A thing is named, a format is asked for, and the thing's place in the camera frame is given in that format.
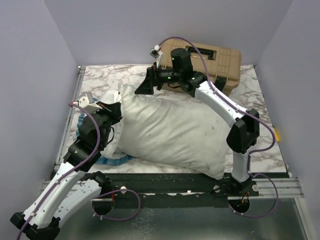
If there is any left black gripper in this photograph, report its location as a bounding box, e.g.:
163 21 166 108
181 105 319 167
90 101 124 149

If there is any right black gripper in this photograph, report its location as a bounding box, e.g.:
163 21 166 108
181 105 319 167
134 63 181 96

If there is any white pillowcase blue trim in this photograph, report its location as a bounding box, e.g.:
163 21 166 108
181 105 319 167
74 90 134 166

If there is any white pillow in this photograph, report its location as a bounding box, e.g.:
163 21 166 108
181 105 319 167
118 85 230 180

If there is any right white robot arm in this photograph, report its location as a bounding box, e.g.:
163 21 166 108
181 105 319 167
134 45 260 196

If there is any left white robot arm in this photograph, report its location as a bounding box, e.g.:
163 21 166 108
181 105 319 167
10 101 122 240

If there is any tan plastic toolbox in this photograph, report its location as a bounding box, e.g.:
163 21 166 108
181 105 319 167
160 38 242 96

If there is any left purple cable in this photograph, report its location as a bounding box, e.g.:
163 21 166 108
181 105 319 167
16 102 141 240

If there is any purple cable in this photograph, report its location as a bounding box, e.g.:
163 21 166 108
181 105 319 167
158 37 280 219
16 102 141 240

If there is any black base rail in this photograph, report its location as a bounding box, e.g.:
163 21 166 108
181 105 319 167
93 173 261 210

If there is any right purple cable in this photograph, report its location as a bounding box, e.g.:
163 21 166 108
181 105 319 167
158 37 280 219

